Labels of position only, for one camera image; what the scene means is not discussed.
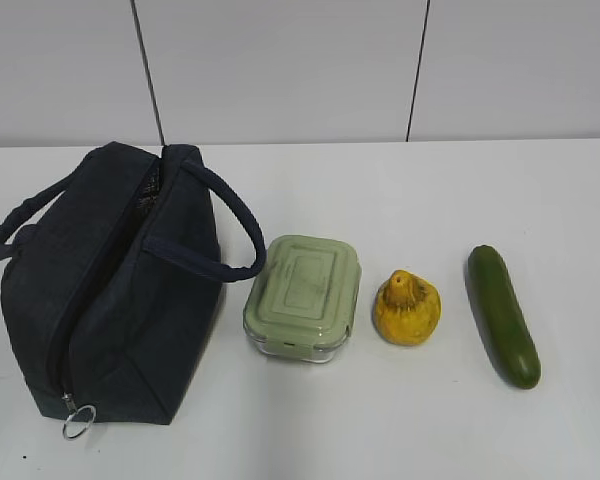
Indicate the green lidded glass container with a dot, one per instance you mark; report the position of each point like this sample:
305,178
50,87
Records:
301,307

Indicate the yellow toy squash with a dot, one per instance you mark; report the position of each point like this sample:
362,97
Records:
406,309

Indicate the navy blue lunch bag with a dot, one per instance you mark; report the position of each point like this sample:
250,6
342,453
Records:
112,279

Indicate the green cucumber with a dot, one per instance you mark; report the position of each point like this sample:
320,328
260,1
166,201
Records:
500,319

